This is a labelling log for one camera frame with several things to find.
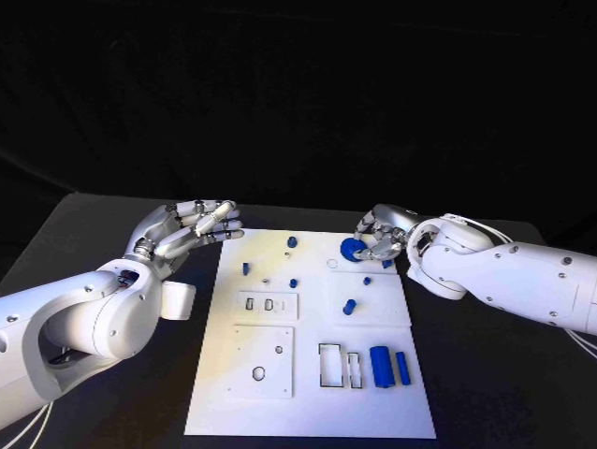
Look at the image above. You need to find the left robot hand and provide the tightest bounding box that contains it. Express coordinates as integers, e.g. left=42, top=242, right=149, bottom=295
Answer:
left=125, top=199, right=246, bottom=278

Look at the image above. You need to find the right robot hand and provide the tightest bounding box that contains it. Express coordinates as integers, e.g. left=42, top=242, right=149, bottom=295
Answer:
left=353, top=203, right=435, bottom=262

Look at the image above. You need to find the blue gear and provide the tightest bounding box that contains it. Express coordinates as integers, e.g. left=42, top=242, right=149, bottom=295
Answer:
left=340, top=237, right=369, bottom=263

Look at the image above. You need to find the white task board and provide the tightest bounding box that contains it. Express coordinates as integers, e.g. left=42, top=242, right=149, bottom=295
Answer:
left=182, top=228, right=438, bottom=440

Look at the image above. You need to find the large blue cylinder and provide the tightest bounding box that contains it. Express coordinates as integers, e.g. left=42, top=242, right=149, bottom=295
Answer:
left=369, top=345, right=397, bottom=389

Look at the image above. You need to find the thin blue cylinder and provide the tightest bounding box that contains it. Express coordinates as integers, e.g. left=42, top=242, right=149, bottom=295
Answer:
left=395, top=351, right=413, bottom=386

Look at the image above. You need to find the white cable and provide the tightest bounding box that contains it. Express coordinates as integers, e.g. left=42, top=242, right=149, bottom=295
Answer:
left=563, top=328, right=597, bottom=376
left=25, top=401, right=55, bottom=449
left=462, top=217, right=514, bottom=244
left=0, top=402, right=51, bottom=449

